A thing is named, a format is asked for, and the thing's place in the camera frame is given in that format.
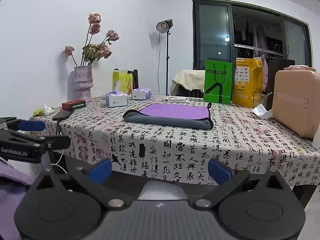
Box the pink hanging garment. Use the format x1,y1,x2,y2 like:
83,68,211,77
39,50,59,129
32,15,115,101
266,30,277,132
261,54,269,92

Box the hanging clothes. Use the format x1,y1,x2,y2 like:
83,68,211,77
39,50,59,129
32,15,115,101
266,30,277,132
234,20,268,57

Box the calligraphy printed tablecloth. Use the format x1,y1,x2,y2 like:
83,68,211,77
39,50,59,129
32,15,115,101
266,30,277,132
29,94,320,188

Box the dark brown paper bag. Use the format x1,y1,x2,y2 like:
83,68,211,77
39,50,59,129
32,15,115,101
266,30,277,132
266,56,295,98

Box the white paper receipt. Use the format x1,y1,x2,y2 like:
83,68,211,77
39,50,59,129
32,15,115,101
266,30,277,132
252,104,273,119

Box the crumpled white tissue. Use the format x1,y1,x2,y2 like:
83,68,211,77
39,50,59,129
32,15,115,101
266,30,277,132
42,104,57,115

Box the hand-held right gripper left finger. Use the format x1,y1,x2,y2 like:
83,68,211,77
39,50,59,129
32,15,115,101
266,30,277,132
29,158,126,208

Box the white flat box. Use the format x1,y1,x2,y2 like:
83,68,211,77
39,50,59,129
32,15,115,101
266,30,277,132
163,95,190,103

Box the red flat box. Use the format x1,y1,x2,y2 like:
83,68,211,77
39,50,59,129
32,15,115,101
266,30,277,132
62,100,86,110

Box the yellow green carton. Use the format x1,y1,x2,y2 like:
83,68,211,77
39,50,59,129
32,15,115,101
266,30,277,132
112,68,133,95

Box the dried pink roses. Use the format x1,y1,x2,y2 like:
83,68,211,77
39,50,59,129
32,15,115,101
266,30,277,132
64,13,120,67

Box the pink hard case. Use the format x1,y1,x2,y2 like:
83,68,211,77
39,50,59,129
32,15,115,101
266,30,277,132
272,69,320,140

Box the yellow paper bag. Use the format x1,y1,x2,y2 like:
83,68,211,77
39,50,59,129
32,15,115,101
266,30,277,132
232,57,264,109

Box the green paper bag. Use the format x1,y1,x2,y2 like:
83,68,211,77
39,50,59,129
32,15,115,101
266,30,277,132
204,60,233,105

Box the person's purple clothing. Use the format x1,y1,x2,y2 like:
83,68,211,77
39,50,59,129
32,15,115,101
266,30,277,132
0,160,35,240

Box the white object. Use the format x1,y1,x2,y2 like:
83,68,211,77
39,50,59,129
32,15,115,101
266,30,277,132
311,130,320,151

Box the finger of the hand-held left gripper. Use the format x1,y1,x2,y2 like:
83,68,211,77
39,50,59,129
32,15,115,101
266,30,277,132
7,119,47,132
26,135,71,153

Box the purple tissue box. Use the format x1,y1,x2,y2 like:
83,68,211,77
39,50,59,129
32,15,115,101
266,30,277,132
105,81,129,108
131,87,152,101

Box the studio light on stand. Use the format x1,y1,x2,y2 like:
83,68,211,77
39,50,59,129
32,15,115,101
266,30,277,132
156,19,174,96

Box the black phone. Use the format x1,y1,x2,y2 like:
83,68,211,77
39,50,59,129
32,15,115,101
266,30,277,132
52,109,72,121

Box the dark framed sliding window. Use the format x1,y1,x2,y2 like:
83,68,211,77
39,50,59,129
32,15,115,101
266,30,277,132
192,0,314,72

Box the pink fluffy cloth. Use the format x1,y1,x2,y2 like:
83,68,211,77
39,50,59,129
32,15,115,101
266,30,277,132
284,65,317,72

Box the cream cloth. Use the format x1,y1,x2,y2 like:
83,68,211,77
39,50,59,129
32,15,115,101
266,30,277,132
170,69,205,96

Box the purple and grey towel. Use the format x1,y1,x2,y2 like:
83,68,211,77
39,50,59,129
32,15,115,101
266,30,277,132
122,102,214,130

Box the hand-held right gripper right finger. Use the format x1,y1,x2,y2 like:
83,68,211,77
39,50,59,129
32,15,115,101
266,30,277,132
195,158,292,208

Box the pink textured vase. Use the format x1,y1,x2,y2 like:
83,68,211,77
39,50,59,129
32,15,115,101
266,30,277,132
67,65,94,103

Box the clear plastic cup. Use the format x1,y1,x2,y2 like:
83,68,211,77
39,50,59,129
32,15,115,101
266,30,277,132
254,92,273,110

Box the white cable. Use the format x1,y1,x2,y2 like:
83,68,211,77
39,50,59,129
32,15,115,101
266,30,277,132
49,152,68,175

